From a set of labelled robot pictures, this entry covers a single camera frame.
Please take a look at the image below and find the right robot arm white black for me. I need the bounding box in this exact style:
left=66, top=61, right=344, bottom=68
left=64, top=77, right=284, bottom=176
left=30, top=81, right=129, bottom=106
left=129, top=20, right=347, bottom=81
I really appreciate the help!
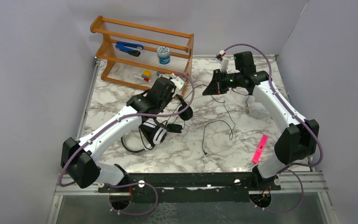
left=202, top=51, right=319, bottom=190

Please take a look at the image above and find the small blue grey block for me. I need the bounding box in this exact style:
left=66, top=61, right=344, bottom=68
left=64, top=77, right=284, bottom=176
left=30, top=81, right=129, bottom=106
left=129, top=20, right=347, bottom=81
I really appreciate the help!
left=156, top=71, right=164, bottom=77

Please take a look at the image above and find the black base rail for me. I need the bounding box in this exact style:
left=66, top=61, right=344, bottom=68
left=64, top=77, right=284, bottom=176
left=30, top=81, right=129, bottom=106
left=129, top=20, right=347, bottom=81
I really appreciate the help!
left=98, top=172, right=281, bottom=204

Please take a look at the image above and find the yellow grey small object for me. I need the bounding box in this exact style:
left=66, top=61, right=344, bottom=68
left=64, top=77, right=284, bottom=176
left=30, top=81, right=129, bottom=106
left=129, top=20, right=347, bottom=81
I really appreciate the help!
left=141, top=70, right=151, bottom=79

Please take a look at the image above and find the blue black hand tool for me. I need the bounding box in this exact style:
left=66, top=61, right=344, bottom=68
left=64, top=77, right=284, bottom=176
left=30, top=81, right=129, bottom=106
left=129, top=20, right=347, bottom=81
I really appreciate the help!
left=115, top=41, right=144, bottom=57

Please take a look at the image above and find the wooden orange shelf rack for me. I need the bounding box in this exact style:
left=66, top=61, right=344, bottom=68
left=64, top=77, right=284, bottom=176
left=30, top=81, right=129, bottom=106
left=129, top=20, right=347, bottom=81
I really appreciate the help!
left=90, top=15, right=194, bottom=90

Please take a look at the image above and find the blue lidded jar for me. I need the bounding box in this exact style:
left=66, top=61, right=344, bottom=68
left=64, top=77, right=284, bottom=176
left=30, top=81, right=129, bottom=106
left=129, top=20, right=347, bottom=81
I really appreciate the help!
left=156, top=46, right=170, bottom=64

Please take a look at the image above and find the white black gaming headset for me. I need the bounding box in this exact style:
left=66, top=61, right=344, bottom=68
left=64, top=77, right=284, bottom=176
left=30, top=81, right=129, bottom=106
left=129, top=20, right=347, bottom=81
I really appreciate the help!
left=120, top=119, right=168, bottom=153

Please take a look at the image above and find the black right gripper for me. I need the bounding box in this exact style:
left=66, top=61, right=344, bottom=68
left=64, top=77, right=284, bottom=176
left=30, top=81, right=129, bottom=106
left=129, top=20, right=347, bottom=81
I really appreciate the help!
left=203, top=69, right=243, bottom=95

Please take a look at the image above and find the thin black headphone cable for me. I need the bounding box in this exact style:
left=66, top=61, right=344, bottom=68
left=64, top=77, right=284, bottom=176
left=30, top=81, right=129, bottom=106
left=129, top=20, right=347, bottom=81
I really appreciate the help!
left=166, top=84, right=250, bottom=156

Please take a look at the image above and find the red white marker pen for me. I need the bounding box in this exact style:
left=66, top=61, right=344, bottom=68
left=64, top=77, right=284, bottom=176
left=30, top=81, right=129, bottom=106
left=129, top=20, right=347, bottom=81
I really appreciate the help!
left=134, top=75, right=150, bottom=83

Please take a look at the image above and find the white over-ear headphones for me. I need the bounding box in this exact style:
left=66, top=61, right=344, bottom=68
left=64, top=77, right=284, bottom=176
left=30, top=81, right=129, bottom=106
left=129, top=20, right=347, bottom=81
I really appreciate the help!
left=247, top=96, right=269, bottom=118

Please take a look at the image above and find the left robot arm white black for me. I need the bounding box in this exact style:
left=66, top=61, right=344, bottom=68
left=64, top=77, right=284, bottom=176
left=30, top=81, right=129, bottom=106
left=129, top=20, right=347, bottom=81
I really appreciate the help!
left=61, top=76, right=185, bottom=192

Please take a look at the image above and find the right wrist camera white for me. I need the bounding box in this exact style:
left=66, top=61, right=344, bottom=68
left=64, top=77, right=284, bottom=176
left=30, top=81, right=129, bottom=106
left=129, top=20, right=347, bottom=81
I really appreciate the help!
left=214, top=50, right=229, bottom=72

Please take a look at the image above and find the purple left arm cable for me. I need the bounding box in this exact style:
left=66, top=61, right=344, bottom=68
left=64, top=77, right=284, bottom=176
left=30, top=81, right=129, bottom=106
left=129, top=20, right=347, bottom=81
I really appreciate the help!
left=57, top=73, right=196, bottom=217

